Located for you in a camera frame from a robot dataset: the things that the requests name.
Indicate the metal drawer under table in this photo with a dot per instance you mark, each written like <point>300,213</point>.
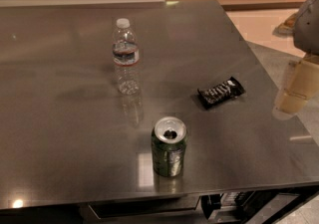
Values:
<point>144,207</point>

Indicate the green soda can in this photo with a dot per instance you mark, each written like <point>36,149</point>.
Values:
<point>169,137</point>

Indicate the black rxbar chocolate wrapper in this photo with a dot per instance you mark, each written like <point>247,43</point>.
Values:
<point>225,91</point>

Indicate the black equipment under table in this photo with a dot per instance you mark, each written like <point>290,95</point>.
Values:
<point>255,207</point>

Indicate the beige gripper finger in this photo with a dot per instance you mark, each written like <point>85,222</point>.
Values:
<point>301,84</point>

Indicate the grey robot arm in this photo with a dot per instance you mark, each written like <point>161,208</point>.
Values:
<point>306,30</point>

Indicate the clear plastic water bottle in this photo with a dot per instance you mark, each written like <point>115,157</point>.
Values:
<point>126,55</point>

